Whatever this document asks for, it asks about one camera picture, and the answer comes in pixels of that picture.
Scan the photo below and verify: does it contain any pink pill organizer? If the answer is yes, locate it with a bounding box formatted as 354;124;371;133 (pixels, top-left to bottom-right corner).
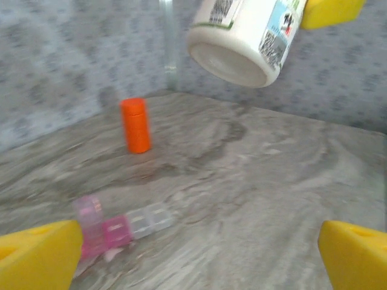
71;195;136;261

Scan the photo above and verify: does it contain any white pill bottle green cap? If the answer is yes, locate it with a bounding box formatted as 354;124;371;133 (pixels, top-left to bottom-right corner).
186;0;308;89

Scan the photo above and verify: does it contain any small white scrap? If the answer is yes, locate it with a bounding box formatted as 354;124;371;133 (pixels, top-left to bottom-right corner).
103;248;125;263

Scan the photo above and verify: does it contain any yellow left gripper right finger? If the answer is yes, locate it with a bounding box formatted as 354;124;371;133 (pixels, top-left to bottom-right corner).
317;219;387;290

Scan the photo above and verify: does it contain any clear pill organizer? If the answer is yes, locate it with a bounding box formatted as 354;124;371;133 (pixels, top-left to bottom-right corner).
125;202;175;241

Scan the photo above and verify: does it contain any orange pill bottle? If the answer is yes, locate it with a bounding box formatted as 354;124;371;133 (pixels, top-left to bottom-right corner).
120;97;152;155

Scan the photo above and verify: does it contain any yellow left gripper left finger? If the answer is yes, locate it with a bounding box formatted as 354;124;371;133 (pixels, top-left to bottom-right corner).
0;219;84;290

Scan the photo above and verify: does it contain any aluminium corner post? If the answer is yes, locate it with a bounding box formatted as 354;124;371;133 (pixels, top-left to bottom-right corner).
158;0;180;91

